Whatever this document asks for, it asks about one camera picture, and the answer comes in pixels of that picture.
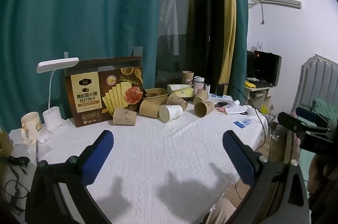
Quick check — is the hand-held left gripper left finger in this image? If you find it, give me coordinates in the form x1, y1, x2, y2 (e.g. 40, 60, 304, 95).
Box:
25, 130, 114, 224

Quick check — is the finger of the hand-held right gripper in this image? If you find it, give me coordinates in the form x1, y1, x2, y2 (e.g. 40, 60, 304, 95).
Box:
277, 111, 331, 135
295, 107, 329, 127

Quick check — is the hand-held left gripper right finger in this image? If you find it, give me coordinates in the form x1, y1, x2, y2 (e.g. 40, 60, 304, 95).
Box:
222, 130, 311, 224

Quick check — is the person's right forearm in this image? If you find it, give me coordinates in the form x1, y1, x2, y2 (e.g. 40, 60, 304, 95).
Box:
308, 154, 338, 214

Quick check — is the green bedding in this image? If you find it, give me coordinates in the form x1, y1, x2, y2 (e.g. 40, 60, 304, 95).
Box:
312, 98, 338, 121

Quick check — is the grey padded headboard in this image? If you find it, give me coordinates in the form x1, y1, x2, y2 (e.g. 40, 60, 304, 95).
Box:
298, 53, 338, 115

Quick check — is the blue and white card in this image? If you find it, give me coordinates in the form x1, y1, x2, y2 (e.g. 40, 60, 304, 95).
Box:
233, 119, 253, 127

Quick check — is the beige computer desk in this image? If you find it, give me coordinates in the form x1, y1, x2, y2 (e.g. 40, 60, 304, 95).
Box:
244, 85, 275, 109

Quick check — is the kraft paper cup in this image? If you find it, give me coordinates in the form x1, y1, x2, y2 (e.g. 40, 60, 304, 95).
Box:
113, 107, 138, 126
194, 101, 215, 118
166, 93, 189, 111
193, 89, 209, 105
139, 99, 161, 118
182, 71, 195, 86

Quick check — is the pile of papers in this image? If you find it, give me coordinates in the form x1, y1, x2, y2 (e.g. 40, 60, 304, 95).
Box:
215, 101, 250, 116

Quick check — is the white desk lamp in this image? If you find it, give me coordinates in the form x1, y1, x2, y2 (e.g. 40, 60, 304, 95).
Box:
36, 57, 80, 135

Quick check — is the white textured tablecloth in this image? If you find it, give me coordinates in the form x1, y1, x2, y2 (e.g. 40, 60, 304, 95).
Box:
8, 97, 269, 224

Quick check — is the white and blue box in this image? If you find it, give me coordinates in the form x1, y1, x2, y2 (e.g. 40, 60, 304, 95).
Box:
208, 93, 233, 103

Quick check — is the brown cracker box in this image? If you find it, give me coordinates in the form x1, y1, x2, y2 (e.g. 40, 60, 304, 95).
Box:
64, 56, 144, 128

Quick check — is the black monitor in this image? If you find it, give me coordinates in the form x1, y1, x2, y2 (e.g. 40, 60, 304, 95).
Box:
247, 50, 282, 87

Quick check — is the cream printed mug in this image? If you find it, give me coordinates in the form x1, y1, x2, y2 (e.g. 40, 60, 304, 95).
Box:
20, 111, 43, 145

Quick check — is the white paper cup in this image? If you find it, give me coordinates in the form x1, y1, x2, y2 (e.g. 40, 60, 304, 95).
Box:
158, 105, 184, 124

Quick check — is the white-lidded jar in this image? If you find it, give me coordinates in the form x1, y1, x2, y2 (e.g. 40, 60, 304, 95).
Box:
193, 77, 206, 94

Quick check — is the kraft paper bowl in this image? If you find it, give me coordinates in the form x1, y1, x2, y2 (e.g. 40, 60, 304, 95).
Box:
143, 88, 169, 101

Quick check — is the yellow tissue box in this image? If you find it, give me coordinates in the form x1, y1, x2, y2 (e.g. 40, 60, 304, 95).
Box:
166, 84, 194, 98

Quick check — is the narrow teal curtain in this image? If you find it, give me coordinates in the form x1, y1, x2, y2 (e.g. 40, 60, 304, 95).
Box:
228, 0, 249, 96

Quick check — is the yellow curtain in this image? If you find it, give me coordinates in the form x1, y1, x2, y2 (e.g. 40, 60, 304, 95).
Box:
216, 0, 237, 82

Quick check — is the dark glass window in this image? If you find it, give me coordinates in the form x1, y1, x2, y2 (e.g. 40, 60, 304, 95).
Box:
154, 0, 225, 90

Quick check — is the wide teal curtain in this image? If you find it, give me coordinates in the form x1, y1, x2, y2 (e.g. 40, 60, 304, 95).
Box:
0, 0, 163, 133

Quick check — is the black earphone cable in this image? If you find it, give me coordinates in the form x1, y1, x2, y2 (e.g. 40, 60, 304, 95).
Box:
0, 155, 31, 214

